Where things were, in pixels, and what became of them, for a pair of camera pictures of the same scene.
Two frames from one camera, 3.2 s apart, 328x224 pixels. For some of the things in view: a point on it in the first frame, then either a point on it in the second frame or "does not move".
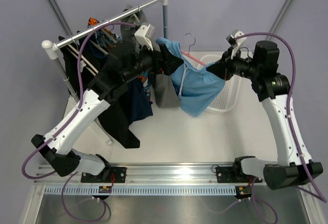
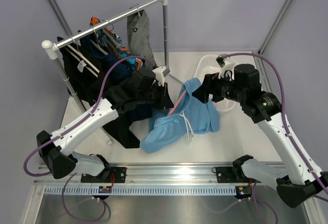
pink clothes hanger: x=191 y=56 -> x=177 y=102
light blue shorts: x=197 y=88 -> x=168 y=127
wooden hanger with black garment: x=90 y=65 does not move
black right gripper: x=223 y=69 -> x=213 y=84
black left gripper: x=163 y=62 -> x=164 y=102
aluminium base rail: x=148 y=175 does not move
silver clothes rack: x=49 y=48 does not move
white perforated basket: x=227 y=99 does not move
